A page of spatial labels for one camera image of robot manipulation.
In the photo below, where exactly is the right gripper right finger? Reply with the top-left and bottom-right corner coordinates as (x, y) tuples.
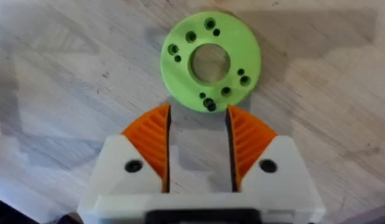
(226, 105), (316, 197)

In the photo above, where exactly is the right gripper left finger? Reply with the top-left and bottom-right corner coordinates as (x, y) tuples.
(85, 103), (171, 197)

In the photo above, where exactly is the green disc with holes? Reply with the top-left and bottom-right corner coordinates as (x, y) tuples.
(159, 11), (262, 113)

